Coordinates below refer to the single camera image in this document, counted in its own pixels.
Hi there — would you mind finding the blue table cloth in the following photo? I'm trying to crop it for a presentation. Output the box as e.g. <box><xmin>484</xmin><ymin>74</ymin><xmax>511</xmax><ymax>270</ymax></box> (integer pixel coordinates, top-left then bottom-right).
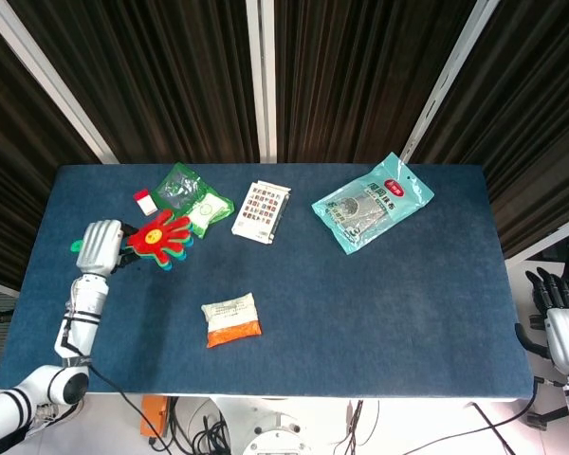
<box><xmin>0</xmin><ymin>163</ymin><xmax>535</xmax><ymax>404</ymax></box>

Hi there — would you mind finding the black cable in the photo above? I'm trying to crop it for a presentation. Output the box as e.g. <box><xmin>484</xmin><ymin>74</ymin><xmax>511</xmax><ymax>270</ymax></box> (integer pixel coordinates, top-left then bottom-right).
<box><xmin>401</xmin><ymin>373</ymin><xmax>538</xmax><ymax>455</ymax></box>
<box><xmin>88</xmin><ymin>363</ymin><xmax>172</xmax><ymax>455</ymax></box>

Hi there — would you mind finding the orange white snack packet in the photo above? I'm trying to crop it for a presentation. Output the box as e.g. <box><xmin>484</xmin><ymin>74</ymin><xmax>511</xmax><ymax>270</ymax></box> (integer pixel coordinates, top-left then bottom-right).
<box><xmin>200</xmin><ymin>292</ymin><xmax>263</xmax><ymax>350</ymax></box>

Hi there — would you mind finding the red hand-shaped clapper toy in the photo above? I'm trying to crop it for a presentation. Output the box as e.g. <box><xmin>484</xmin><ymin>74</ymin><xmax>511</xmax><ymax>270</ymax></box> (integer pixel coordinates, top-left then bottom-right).
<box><xmin>70</xmin><ymin>209</ymin><xmax>194</xmax><ymax>274</ymax></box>

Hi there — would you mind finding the orange plastic box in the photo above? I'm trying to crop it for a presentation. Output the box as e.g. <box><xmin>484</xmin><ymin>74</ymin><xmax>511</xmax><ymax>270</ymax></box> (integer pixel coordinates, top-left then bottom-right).
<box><xmin>139</xmin><ymin>394</ymin><xmax>173</xmax><ymax>440</ymax></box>

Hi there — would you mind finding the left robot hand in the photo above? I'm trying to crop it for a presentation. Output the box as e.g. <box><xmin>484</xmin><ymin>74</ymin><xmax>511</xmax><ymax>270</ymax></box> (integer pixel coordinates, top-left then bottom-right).
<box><xmin>75</xmin><ymin>219</ymin><xmax>139</xmax><ymax>279</ymax></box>

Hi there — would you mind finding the dark brown curtain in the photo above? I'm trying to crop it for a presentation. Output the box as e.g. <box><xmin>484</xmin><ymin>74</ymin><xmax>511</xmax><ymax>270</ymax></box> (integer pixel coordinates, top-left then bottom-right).
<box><xmin>0</xmin><ymin>0</ymin><xmax>569</xmax><ymax>290</ymax></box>

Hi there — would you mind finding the teal dishcloth package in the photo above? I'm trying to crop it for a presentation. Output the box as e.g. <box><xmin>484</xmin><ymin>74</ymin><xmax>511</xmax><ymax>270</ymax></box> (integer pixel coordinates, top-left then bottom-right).
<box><xmin>310</xmin><ymin>152</ymin><xmax>435</xmax><ymax>256</ymax></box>

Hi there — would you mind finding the white frame post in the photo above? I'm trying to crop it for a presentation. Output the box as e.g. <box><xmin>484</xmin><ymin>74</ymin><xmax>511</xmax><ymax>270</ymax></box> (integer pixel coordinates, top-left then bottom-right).
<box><xmin>0</xmin><ymin>0</ymin><xmax>120</xmax><ymax>165</ymax></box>
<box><xmin>400</xmin><ymin>0</ymin><xmax>505</xmax><ymax>165</ymax></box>
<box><xmin>245</xmin><ymin>0</ymin><xmax>279</xmax><ymax>165</ymax></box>

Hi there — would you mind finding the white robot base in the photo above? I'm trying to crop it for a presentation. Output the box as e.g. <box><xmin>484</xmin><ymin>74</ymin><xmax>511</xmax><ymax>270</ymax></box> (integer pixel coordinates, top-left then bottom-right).
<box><xmin>241</xmin><ymin>397</ymin><xmax>314</xmax><ymax>455</ymax></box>

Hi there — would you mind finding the small red white box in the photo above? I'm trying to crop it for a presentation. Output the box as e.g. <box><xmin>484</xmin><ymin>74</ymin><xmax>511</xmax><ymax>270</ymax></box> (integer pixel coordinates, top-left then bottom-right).
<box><xmin>133</xmin><ymin>189</ymin><xmax>158</xmax><ymax>217</ymax></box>

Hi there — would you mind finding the white box with coloured squares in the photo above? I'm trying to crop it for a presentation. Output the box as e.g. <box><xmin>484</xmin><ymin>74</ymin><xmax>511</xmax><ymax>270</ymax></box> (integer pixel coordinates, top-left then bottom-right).
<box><xmin>230</xmin><ymin>179</ymin><xmax>293</xmax><ymax>246</ymax></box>

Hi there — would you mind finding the green plastic package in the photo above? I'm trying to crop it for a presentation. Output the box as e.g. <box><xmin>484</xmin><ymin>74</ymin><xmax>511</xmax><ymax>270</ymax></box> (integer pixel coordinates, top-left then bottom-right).
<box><xmin>150</xmin><ymin>162</ymin><xmax>235</xmax><ymax>240</ymax></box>

